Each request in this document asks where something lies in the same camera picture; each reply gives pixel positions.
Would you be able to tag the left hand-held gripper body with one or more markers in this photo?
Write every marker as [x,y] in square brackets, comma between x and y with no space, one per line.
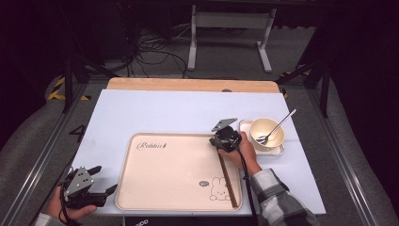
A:
[78,183]

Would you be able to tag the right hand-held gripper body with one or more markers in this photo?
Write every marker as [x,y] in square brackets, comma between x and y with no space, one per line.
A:
[227,139]

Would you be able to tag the small white square plate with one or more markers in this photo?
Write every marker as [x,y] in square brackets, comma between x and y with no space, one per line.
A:
[246,125]

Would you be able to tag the cream bowl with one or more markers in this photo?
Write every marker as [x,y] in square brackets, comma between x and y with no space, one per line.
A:
[260,127]

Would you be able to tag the brown wooden chopstick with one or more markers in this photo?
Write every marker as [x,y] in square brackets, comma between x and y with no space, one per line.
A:
[226,180]
[229,182]

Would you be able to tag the metal spoon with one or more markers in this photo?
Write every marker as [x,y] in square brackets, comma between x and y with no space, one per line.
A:
[276,127]

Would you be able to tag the pink rabbit print tray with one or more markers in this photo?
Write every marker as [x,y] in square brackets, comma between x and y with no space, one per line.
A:
[169,175]

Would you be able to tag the person's right hand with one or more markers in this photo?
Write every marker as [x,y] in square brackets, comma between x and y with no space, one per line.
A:
[246,157]

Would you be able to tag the person's left hand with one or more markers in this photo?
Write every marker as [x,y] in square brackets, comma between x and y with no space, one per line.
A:
[56,210]

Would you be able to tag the wooden table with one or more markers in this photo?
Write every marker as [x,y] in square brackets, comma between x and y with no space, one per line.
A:
[188,84]

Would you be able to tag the yellow and black floor tape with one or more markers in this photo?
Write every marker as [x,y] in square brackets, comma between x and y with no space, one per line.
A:
[58,92]
[285,93]

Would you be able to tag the light blue table mat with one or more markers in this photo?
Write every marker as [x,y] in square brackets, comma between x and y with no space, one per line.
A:
[156,109]

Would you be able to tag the person's dark clothing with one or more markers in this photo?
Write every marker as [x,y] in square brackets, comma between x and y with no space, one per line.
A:
[188,222]

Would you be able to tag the black tripod stand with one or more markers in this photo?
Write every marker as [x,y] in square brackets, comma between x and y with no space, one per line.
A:
[324,91]
[67,84]

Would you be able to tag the white metal stand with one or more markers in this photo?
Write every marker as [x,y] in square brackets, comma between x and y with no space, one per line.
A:
[232,20]

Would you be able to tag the aluminium floor rail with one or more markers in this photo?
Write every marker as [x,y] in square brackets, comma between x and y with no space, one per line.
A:
[338,150]
[37,163]

